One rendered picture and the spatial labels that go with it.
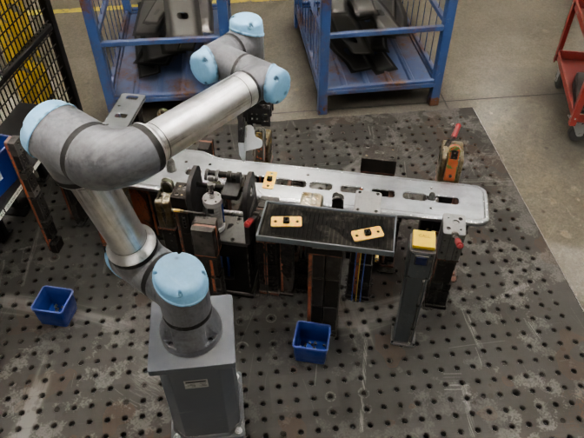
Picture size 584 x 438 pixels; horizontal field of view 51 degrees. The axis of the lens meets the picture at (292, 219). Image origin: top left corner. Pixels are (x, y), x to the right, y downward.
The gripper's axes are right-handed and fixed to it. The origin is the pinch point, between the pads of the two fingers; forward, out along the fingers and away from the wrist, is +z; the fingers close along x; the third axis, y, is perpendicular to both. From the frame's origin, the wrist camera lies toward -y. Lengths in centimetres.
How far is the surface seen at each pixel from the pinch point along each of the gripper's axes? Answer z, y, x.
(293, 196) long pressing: 35.9, 10.6, 18.9
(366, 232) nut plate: 18.7, 33.0, -11.2
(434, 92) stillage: 125, 83, 219
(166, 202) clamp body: 29.3, -26.9, 5.6
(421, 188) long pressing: 36, 52, 27
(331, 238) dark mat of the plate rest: 20.0, 23.9, -13.2
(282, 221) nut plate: 19.7, 10.1, -8.2
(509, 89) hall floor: 136, 137, 243
